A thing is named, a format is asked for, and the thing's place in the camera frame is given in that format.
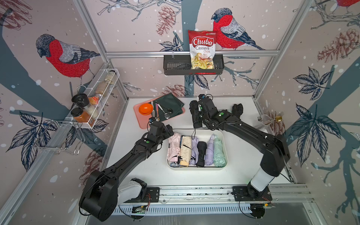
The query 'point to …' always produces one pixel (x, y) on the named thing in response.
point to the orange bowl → (145, 109)
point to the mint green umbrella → (219, 159)
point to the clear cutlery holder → (273, 120)
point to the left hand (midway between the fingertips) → (169, 127)
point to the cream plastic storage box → (203, 135)
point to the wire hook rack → (65, 137)
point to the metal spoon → (166, 115)
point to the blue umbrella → (174, 164)
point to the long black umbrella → (193, 107)
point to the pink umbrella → (174, 141)
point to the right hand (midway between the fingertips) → (193, 111)
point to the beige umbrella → (185, 150)
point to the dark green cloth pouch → (170, 104)
